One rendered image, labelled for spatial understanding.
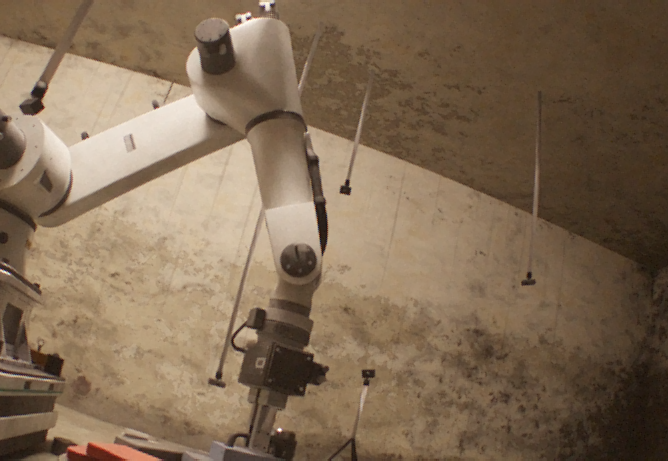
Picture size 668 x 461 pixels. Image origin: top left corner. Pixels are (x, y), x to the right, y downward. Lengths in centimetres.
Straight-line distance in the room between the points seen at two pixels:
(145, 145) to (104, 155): 17
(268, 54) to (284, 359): 99
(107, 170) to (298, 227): 81
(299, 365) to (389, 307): 334
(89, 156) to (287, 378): 115
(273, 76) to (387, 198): 335
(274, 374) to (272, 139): 73
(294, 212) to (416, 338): 338
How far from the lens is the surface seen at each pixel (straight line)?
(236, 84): 183
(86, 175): 214
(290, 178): 174
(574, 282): 616
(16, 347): 217
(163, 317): 444
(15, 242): 200
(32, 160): 188
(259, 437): 162
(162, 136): 211
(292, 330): 160
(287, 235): 166
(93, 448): 92
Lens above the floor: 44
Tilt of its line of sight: 18 degrees up
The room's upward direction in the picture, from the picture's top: 14 degrees clockwise
